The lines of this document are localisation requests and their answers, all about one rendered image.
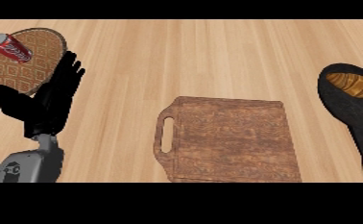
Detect golden brown croissant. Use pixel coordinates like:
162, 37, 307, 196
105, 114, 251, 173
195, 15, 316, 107
325, 71, 363, 99

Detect brown patterned placemat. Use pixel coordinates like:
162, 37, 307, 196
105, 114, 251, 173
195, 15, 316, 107
0, 27, 68, 97

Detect brown wooden cutting board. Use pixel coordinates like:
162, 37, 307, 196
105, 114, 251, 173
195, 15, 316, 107
152, 95, 304, 184

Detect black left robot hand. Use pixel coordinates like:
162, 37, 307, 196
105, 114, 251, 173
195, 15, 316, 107
0, 50, 87, 139

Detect red soda can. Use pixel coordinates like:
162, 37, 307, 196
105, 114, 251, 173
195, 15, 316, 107
0, 33, 34, 64

